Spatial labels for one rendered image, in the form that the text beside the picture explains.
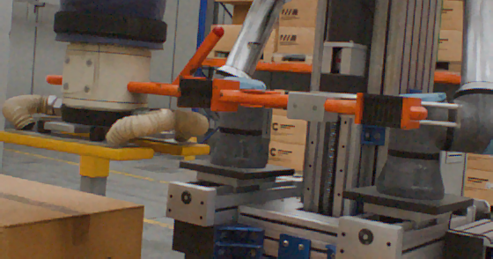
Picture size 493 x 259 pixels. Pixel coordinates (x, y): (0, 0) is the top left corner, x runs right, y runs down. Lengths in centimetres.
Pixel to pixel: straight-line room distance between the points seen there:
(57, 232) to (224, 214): 45
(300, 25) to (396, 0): 784
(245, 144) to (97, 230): 47
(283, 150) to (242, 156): 794
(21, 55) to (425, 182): 1085
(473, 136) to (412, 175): 16
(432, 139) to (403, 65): 31
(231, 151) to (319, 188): 25
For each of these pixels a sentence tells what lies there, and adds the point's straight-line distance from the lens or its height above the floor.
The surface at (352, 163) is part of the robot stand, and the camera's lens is 177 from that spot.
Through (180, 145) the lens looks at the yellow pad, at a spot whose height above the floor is 112.
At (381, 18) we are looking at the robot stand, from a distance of 183.
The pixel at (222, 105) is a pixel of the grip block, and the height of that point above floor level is 121.
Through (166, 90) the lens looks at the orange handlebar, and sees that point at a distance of 133.
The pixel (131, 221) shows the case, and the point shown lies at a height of 91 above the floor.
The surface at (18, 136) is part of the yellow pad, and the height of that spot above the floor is 112.
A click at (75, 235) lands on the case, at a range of 155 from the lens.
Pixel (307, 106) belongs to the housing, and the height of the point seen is 123.
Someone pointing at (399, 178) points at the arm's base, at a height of 108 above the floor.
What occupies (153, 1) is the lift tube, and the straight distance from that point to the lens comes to 140.
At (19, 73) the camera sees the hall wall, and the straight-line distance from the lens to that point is 1213.
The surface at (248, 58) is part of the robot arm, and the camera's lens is 199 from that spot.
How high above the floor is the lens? 125
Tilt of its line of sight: 3 degrees down
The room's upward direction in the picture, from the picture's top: 5 degrees clockwise
